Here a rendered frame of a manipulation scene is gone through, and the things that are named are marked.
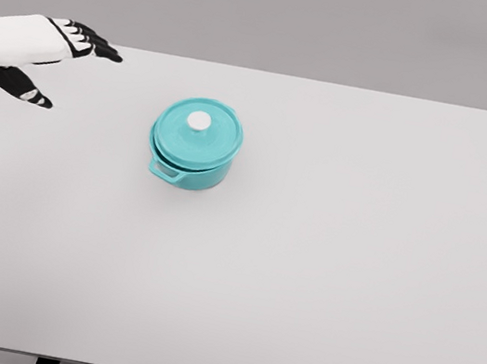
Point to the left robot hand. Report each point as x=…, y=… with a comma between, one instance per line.
x=28, y=39

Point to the teal pot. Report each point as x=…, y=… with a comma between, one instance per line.
x=200, y=174

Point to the teal lid with white knob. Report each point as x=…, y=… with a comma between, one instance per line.
x=197, y=134

